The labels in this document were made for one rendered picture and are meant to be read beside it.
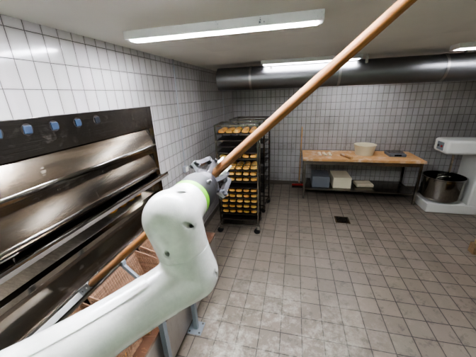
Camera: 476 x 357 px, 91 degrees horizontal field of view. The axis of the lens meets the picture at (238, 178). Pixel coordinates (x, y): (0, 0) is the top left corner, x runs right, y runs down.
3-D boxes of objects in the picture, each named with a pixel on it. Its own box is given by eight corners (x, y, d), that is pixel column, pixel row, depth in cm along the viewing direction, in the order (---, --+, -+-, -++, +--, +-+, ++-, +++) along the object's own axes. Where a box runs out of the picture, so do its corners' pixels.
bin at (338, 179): (332, 188, 501) (333, 177, 493) (329, 180, 547) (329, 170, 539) (350, 188, 494) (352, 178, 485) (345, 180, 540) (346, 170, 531)
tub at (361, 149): (355, 156, 480) (356, 146, 473) (350, 151, 520) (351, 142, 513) (378, 156, 471) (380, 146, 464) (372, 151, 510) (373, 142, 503)
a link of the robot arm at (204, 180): (220, 200, 51) (191, 169, 50) (186, 227, 56) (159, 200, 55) (227, 190, 57) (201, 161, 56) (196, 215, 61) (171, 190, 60)
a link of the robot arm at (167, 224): (176, 199, 37) (119, 207, 40) (197, 265, 40) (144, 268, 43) (205, 172, 50) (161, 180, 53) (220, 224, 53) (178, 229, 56)
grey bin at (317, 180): (311, 187, 511) (312, 176, 503) (310, 179, 556) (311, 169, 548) (329, 188, 503) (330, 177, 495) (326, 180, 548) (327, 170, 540)
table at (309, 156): (300, 198, 510) (302, 159, 479) (299, 185, 583) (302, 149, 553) (416, 205, 460) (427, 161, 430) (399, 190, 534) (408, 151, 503)
